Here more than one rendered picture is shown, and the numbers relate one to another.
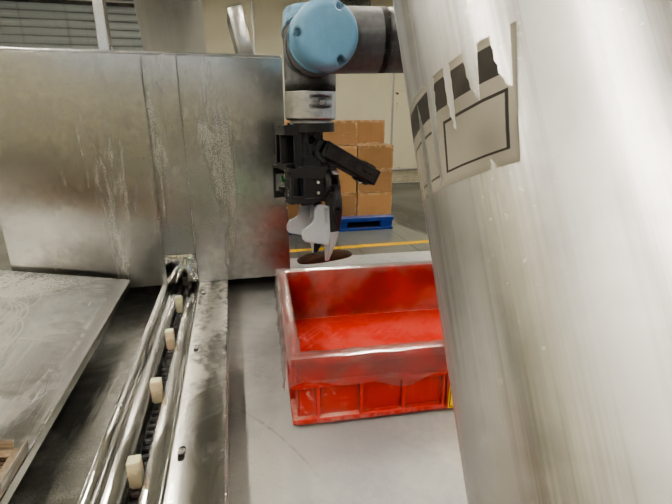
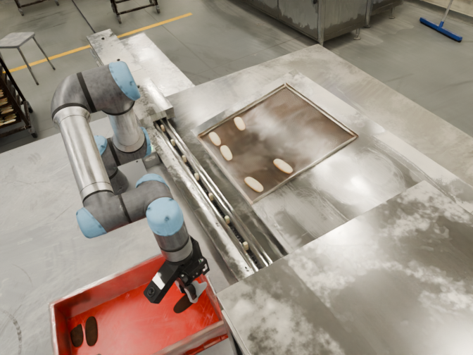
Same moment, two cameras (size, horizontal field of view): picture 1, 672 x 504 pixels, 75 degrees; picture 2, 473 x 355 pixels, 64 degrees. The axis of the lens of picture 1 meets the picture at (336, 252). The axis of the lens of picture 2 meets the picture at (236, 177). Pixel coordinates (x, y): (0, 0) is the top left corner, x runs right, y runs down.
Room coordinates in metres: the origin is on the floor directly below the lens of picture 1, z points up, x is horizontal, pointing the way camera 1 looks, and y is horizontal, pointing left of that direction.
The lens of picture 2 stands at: (1.27, 0.12, 1.93)
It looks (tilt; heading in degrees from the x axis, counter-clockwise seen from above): 44 degrees down; 171
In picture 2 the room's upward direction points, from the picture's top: 9 degrees counter-clockwise
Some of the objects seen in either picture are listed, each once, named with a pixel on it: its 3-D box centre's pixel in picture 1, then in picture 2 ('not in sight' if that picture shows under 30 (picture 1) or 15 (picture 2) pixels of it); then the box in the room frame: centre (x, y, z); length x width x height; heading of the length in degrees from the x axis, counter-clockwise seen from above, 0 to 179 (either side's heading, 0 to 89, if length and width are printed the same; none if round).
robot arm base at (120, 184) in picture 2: not in sight; (106, 179); (0.04, -0.22, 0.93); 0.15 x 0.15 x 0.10
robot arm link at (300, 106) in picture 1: (311, 108); (174, 244); (0.68, 0.04, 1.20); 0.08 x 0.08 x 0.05
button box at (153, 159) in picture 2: not in sight; (150, 158); (-0.14, -0.04, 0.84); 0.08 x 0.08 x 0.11; 13
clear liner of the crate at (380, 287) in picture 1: (426, 320); (138, 319); (0.65, -0.15, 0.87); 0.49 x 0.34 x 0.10; 100
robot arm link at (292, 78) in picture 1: (309, 50); (167, 223); (0.68, 0.04, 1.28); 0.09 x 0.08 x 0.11; 10
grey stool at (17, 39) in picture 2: not in sight; (24, 58); (-3.25, -1.33, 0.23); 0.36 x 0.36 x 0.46; 62
